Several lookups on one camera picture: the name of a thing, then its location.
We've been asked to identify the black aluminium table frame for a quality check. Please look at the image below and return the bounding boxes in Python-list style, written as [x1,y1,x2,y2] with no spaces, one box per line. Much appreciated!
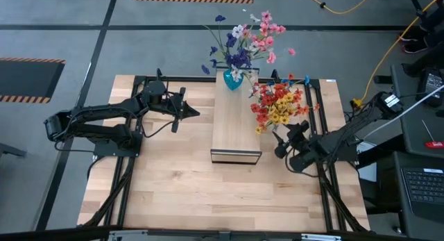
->
[78,67,370,235]

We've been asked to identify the black crossbar with silver brackets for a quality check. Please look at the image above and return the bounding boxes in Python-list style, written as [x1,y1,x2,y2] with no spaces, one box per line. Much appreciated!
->
[0,226,444,241]

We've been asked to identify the dark furniture leg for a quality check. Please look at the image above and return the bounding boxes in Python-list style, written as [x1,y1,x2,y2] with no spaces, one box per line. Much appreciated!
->
[0,142,27,158]

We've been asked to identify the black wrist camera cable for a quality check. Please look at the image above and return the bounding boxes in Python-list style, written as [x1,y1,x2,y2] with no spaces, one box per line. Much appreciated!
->
[142,119,176,140]

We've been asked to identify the yellow artificial flower bunch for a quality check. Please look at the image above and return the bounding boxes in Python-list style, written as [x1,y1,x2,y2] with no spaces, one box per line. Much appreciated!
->
[255,93,296,136]

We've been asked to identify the white cable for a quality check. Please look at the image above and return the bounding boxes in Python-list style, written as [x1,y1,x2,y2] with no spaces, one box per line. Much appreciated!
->
[362,84,444,141]

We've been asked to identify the blue glass vase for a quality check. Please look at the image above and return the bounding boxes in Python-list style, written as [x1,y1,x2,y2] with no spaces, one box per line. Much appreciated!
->
[222,69,244,92]

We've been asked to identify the black-framed wooden shelf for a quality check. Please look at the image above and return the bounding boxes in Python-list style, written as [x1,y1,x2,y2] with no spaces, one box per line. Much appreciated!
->
[210,66,263,165]

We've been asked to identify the black chair base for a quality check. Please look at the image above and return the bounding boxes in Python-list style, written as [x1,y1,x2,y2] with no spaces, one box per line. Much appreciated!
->
[402,51,444,78]

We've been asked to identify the dark grey side desk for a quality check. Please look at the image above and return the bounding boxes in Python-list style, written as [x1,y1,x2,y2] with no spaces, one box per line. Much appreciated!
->
[390,63,444,158]
[393,151,444,241]

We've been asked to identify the person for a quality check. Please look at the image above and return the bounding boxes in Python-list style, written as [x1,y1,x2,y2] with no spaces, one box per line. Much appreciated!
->
[400,10,444,55]

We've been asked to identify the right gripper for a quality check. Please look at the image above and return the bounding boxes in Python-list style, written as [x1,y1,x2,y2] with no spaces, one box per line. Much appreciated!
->
[272,119,329,173]

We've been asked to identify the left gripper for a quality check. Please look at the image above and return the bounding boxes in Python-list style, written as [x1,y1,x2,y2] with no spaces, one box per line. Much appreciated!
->
[161,88,201,133]

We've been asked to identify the black keyboard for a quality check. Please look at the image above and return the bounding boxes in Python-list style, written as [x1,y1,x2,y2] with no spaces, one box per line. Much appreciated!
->
[400,167,444,223]

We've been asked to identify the pink artificial flower bunch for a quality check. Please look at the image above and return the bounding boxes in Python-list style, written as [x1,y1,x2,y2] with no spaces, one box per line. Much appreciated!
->
[239,10,298,78]

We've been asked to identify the white artificial flower bunch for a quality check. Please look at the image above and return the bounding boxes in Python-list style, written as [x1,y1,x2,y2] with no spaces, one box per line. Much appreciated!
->
[231,13,261,83]

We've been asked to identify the red-handled screwdriver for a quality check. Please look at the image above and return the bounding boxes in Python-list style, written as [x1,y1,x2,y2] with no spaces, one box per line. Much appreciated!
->
[421,119,444,150]

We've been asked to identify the yellow extension cable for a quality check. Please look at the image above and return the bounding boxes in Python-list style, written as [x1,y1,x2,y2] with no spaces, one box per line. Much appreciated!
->
[286,0,375,15]
[350,0,444,110]

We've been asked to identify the light blue artificial flower bunch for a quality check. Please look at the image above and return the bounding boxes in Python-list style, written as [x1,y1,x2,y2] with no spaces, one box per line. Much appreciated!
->
[249,75,311,96]

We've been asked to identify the red artificial flower bunch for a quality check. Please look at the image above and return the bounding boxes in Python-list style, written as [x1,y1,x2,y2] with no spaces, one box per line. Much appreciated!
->
[250,81,289,126]

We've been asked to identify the purple artificial flower bunch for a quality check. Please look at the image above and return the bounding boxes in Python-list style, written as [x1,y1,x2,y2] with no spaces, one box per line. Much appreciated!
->
[200,14,253,75]

